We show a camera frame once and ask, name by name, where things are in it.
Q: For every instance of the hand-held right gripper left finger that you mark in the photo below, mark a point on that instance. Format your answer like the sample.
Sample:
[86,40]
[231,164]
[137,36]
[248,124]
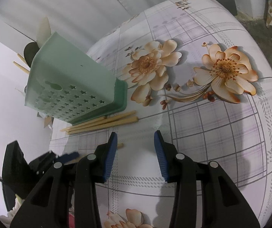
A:
[109,156]

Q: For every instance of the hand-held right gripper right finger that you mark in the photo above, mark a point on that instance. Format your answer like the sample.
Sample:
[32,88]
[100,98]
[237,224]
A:
[161,156]

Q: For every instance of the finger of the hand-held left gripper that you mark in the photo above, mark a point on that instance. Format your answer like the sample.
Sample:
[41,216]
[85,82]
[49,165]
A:
[67,157]

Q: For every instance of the pile of wooden chopsticks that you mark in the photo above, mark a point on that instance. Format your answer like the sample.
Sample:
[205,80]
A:
[117,122]

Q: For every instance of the green star-cutout utensil holder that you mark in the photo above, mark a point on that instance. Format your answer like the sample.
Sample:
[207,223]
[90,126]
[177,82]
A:
[72,71]

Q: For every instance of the wooden chopstick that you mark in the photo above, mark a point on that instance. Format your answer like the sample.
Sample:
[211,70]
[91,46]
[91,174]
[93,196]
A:
[22,59]
[19,65]

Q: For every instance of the white rice paddle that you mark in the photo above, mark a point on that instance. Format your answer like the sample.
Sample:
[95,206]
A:
[43,32]

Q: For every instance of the white towel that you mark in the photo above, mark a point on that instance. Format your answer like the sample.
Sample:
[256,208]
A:
[6,219]

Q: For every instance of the white curtain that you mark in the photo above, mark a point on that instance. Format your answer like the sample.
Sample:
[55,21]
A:
[79,9]

